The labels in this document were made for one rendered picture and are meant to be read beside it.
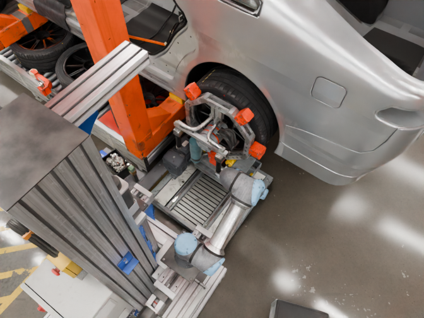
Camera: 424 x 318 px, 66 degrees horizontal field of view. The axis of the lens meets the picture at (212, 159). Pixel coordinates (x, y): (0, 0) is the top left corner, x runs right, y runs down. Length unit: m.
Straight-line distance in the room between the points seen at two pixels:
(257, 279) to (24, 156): 2.19
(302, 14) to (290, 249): 1.86
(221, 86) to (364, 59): 0.86
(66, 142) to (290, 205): 2.41
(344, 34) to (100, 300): 1.57
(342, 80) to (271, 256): 1.63
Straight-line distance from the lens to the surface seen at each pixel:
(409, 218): 3.38
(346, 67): 1.68
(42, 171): 0.85
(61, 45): 3.73
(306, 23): 1.71
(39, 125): 0.93
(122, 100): 2.05
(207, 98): 2.11
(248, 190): 1.62
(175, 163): 2.67
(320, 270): 2.90
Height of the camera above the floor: 2.69
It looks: 58 degrees down
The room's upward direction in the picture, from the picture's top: 1 degrees clockwise
